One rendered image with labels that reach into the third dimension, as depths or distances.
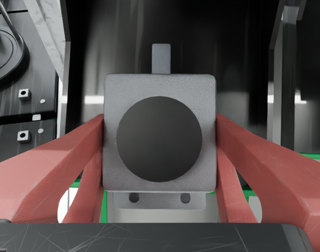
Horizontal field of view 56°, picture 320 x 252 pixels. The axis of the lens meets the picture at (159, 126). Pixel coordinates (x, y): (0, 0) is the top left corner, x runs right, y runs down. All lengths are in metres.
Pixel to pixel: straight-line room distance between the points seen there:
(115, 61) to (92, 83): 0.02
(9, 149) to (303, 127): 0.41
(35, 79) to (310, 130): 0.45
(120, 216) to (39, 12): 0.24
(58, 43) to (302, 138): 0.19
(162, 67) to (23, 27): 0.52
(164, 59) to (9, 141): 0.39
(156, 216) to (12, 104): 0.31
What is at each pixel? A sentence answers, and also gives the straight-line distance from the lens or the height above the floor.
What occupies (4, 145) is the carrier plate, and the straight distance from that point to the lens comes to 0.52.
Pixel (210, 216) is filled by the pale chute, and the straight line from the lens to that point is 0.37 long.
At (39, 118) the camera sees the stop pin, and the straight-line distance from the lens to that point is 0.52.
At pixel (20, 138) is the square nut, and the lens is 0.50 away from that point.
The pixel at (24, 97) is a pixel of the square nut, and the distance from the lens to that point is 0.54.
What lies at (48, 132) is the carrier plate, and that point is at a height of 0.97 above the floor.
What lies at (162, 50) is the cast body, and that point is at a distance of 0.16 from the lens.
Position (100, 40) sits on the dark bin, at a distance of 0.22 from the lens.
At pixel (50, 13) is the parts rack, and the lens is 0.23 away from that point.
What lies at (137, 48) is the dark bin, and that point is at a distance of 0.22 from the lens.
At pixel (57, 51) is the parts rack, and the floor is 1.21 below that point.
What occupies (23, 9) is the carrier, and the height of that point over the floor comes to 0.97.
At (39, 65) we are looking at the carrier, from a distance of 0.58.
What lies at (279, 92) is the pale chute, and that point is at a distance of 0.35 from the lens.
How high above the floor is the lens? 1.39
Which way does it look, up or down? 61 degrees down
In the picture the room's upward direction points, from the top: straight up
